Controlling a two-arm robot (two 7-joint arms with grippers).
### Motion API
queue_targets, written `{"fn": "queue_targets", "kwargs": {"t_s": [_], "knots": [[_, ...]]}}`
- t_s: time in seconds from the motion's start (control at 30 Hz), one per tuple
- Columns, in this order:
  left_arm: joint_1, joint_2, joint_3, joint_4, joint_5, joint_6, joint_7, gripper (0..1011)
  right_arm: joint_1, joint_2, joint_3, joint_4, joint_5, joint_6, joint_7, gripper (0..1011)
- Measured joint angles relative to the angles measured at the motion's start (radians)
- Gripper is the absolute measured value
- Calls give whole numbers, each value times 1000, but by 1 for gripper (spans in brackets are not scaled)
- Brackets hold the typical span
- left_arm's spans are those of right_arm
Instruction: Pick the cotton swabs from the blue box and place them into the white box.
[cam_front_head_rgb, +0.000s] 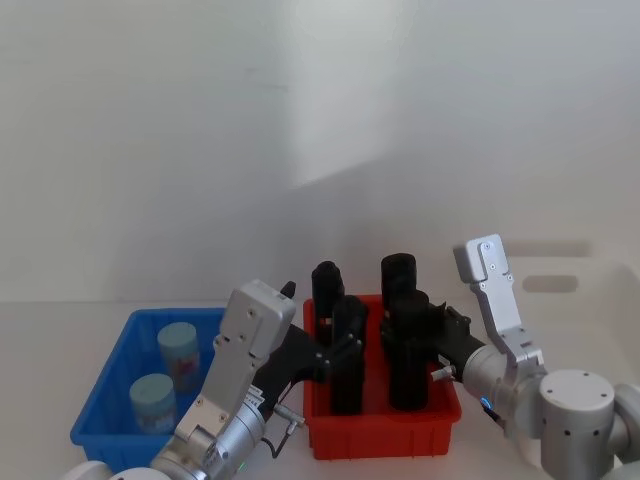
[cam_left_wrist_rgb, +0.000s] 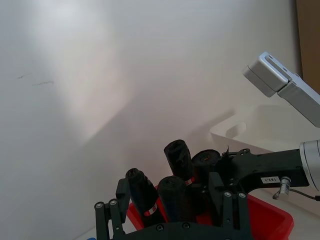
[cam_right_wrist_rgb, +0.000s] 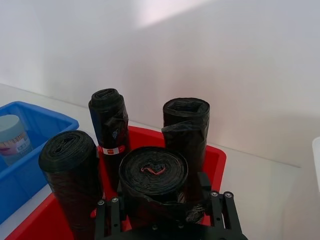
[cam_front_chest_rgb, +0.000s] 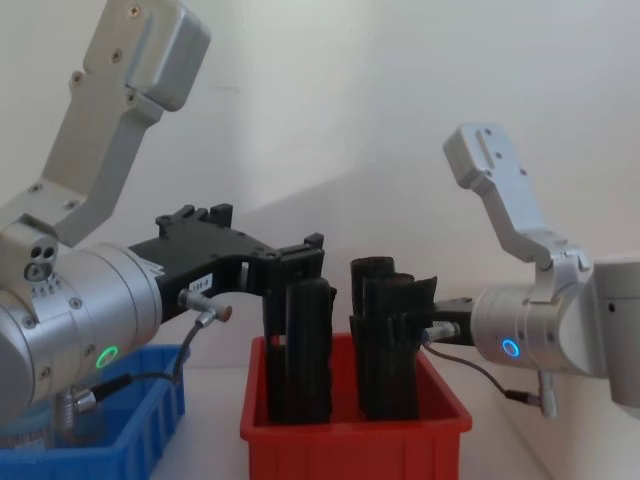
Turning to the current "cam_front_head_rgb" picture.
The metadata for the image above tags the red plastic bin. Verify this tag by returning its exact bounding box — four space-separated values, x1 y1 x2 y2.
303 293 464 462

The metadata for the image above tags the blue plastic bin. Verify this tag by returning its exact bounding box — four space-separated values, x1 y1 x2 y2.
69 307 232 464

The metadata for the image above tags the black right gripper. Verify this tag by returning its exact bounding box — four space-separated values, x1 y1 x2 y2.
379 298 490 382

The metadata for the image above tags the light blue can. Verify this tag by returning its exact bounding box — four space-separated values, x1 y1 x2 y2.
156 321 202 394
128 373 178 435

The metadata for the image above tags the white plastic crate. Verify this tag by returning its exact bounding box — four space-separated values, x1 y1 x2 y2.
499 241 640 387

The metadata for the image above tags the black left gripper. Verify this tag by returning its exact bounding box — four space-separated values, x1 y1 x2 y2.
247 280 370 419

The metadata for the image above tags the black bottle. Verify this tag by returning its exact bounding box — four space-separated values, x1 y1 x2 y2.
328 294 370 417
311 260 347 347
380 253 419 304
385 291 432 412

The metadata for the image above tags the thin dark left gripper cable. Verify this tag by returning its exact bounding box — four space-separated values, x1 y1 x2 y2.
262 403 307 459

